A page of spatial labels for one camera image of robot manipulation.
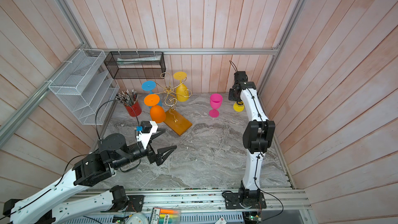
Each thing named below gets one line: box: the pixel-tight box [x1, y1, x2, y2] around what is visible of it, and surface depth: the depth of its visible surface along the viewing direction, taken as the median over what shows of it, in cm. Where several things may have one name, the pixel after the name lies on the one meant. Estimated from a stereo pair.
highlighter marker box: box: [149, 207, 181, 224], surface depth 70 cm
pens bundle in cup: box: [115, 88, 139, 107], surface depth 103 cm
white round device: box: [124, 212, 150, 224], surface depth 69 cm
